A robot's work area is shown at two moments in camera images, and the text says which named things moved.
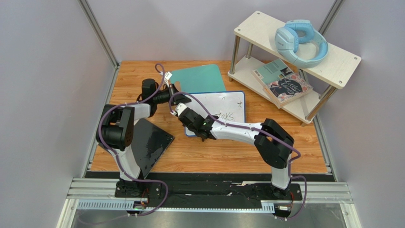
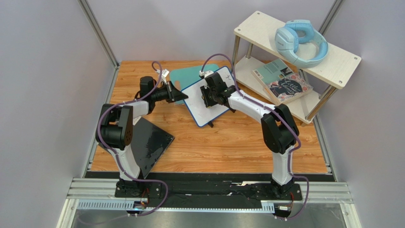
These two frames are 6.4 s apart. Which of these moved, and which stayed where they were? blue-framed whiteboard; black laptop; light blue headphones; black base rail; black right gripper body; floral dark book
Moved: black right gripper body; blue-framed whiteboard
Stayed: black base rail; light blue headphones; black laptop; floral dark book
